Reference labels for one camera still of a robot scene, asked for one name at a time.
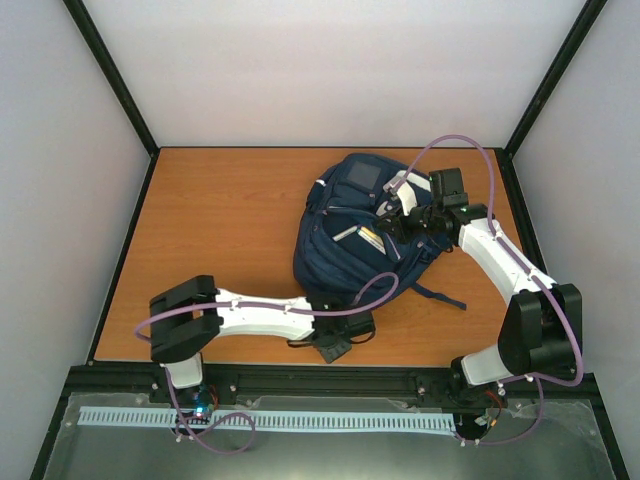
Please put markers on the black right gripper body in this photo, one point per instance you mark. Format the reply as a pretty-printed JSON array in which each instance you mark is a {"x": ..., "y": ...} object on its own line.
[{"x": 407, "y": 232}]

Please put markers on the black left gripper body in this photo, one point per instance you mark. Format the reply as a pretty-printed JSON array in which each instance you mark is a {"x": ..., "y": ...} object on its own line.
[{"x": 330, "y": 353}]

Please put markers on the yellow highlighter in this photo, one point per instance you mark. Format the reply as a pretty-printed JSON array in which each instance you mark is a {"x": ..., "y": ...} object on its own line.
[{"x": 372, "y": 239}]

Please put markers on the navy blue backpack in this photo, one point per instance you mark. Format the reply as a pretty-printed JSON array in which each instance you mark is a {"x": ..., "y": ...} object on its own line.
[{"x": 351, "y": 193}]

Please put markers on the purple-capped white marker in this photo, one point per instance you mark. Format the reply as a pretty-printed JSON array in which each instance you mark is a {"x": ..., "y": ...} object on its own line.
[{"x": 343, "y": 234}]

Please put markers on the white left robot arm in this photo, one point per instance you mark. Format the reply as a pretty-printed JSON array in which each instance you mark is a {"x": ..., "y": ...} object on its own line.
[{"x": 187, "y": 317}]

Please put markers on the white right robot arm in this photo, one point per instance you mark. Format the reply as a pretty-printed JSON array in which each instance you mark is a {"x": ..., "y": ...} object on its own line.
[{"x": 538, "y": 339}]

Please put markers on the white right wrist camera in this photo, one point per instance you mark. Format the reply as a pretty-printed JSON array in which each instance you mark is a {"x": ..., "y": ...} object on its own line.
[{"x": 399, "y": 188}]

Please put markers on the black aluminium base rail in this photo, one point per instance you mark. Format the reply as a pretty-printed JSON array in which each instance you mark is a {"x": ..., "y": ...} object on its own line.
[{"x": 423, "y": 387}]

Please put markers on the light blue slotted cable duct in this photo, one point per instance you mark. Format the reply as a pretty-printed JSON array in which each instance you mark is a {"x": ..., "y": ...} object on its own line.
[{"x": 272, "y": 421}]

